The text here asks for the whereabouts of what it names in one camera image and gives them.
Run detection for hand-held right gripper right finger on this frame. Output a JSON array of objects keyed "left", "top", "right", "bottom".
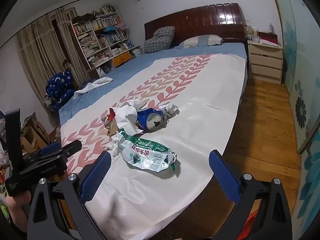
[{"left": 208, "top": 149, "right": 293, "bottom": 240}]

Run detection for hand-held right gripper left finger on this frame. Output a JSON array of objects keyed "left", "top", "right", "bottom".
[{"left": 27, "top": 151, "right": 112, "bottom": 240}]

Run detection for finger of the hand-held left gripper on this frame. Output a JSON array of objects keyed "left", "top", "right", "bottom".
[
  {"left": 59, "top": 140, "right": 83, "bottom": 157},
  {"left": 26, "top": 142, "right": 62, "bottom": 159}
]

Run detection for white tissue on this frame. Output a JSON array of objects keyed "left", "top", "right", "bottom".
[{"left": 105, "top": 132, "right": 128, "bottom": 157}]

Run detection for torn brown cardboard piece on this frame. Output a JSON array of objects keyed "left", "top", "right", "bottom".
[{"left": 101, "top": 112, "right": 121, "bottom": 137}]

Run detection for red plastic basket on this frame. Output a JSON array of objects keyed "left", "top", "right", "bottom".
[{"left": 244, "top": 211, "right": 258, "bottom": 231}]

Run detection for green white plastic bag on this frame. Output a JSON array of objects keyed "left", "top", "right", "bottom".
[{"left": 117, "top": 130, "right": 178, "bottom": 172}]

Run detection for white paper red lines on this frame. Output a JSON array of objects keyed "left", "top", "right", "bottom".
[{"left": 109, "top": 99, "right": 144, "bottom": 135}]

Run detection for crushed blue can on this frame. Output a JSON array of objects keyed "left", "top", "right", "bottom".
[{"left": 136, "top": 107, "right": 164, "bottom": 132}]

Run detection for grey paper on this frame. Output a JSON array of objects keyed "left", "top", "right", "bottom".
[{"left": 157, "top": 104, "right": 179, "bottom": 120}]

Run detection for person's left hand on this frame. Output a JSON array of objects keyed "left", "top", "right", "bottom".
[{"left": 5, "top": 191, "right": 32, "bottom": 230}]

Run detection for blue moon print blanket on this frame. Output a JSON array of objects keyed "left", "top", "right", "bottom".
[{"left": 45, "top": 70, "right": 75, "bottom": 112}]

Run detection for white garment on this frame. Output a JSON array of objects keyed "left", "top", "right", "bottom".
[{"left": 73, "top": 77, "right": 113, "bottom": 98}]

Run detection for bed with white cover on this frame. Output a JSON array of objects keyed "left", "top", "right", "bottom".
[{"left": 60, "top": 52, "right": 247, "bottom": 240}]

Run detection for beige curtain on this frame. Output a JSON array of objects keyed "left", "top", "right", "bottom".
[{"left": 16, "top": 7, "right": 85, "bottom": 103}]

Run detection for rows of books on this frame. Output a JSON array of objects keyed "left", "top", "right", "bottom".
[{"left": 72, "top": 6, "right": 134, "bottom": 67}]

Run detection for blue bed sheet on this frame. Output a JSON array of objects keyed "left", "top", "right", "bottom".
[{"left": 58, "top": 42, "right": 248, "bottom": 128}]

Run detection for white bookshelf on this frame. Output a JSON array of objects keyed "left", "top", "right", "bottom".
[{"left": 69, "top": 5, "right": 140, "bottom": 73}]

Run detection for cream nightstand with drawers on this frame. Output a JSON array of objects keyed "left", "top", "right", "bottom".
[{"left": 247, "top": 41, "right": 284, "bottom": 85}]

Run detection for grey plaid pillow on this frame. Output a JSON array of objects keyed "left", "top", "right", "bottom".
[{"left": 144, "top": 26, "right": 176, "bottom": 53}]

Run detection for white and blue pillow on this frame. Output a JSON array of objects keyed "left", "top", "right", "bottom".
[{"left": 178, "top": 34, "right": 223, "bottom": 48}]

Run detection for red box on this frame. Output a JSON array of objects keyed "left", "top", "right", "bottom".
[{"left": 257, "top": 31, "right": 278, "bottom": 46}]

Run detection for floral sliding wardrobe door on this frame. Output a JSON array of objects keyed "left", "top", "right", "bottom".
[{"left": 269, "top": 0, "right": 320, "bottom": 240}]

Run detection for dark wooden headboard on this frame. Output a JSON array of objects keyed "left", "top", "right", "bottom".
[{"left": 144, "top": 3, "right": 247, "bottom": 48}]

